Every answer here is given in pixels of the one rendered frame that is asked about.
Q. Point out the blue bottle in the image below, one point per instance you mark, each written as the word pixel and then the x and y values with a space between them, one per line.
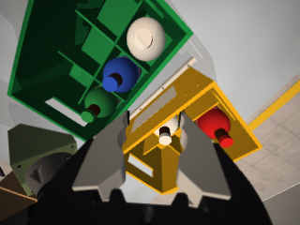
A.
pixel 124 75

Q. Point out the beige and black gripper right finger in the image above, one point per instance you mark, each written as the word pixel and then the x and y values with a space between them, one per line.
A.
pixel 213 182

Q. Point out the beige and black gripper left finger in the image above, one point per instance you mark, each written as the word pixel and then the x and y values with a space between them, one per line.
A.
pixel 87 177

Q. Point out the white bottle with grey label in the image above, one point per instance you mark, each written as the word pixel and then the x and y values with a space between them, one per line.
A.
pixel 154 42

